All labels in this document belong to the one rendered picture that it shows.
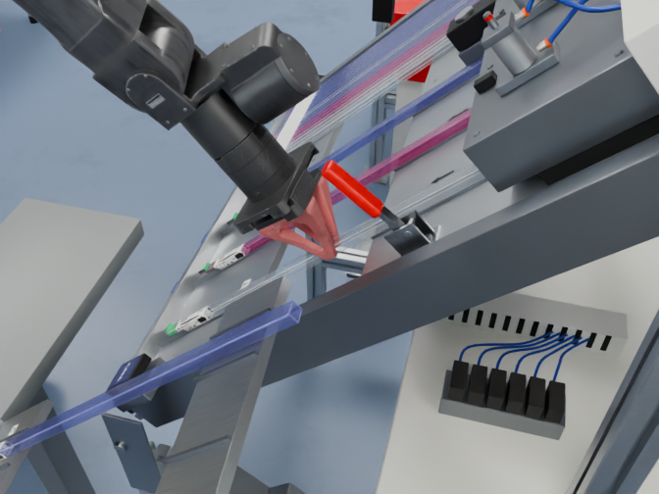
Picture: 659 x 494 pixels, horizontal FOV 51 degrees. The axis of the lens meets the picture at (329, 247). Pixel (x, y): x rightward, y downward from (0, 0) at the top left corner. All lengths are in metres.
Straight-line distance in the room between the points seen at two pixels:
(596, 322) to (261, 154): 0.61
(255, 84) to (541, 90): 0.23
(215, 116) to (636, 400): 0.41
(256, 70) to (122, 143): 2.02
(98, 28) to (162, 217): 1.68
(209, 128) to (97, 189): 1.79
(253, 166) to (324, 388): 1.16
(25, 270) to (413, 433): 0.70
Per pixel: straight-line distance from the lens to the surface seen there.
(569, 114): 0.50
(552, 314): 1.05
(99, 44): 0.58
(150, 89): 0.59
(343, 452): 1.64
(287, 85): 0.58
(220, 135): 0.62
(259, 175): 0.63
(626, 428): 0.61
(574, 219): 0.50
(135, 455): 0.88
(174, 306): 0.95
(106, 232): 1.29
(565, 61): 0.53
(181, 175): 2.38
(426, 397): 0.98
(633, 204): 0.50
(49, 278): 1.23
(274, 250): 0.84
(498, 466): 0.94
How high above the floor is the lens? 1.43
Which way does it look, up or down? 44 degrees down
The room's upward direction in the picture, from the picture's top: straight up
